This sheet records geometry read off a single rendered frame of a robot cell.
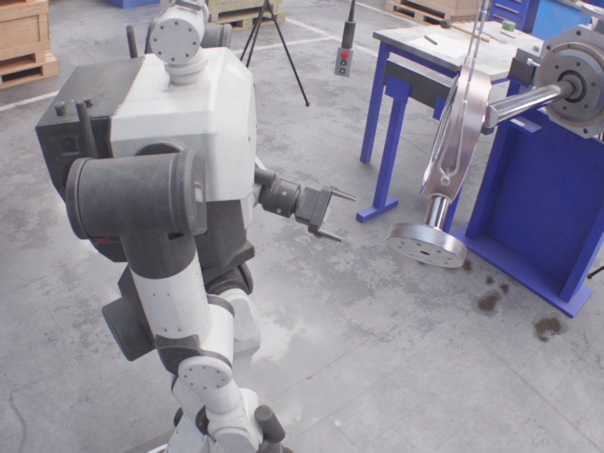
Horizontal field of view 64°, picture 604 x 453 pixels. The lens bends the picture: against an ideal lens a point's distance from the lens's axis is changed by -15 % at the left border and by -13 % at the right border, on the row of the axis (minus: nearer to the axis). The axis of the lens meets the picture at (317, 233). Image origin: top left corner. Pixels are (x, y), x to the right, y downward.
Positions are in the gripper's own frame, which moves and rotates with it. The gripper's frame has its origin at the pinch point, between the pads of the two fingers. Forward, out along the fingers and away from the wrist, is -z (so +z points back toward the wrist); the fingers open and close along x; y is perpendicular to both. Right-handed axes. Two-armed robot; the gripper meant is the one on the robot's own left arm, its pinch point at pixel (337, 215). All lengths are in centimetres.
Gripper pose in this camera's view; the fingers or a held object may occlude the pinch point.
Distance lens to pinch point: 135.3
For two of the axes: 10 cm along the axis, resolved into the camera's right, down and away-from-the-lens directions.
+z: -9.4, -3.2, 0.9
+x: 3.3, -9.2, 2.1
